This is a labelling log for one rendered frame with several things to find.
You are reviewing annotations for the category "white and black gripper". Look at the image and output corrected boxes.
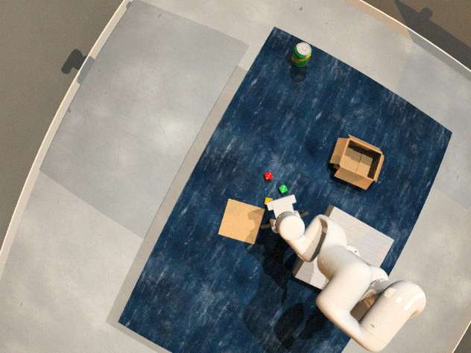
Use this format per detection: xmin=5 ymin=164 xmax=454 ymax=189
xmin=261 ymin=209 xmax=309 ymax=229

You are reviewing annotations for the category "green drink can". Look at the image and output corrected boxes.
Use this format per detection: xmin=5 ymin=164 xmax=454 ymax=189
xmin=291 ymin=42 xmax=312 ymax=67

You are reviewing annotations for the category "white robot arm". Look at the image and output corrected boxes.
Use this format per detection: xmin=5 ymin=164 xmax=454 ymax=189
xmin=266 ymin=194 xmax=426 ymax=352

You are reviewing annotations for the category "tan square mat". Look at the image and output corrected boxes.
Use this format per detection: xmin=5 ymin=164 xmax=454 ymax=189
xmin=218 ymin=199 xmax=265 ymax=244

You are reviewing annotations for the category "open brown cardboard box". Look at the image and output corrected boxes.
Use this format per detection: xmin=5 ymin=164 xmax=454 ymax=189
xmin=330 ymin=134 xmax=384 ymax=190

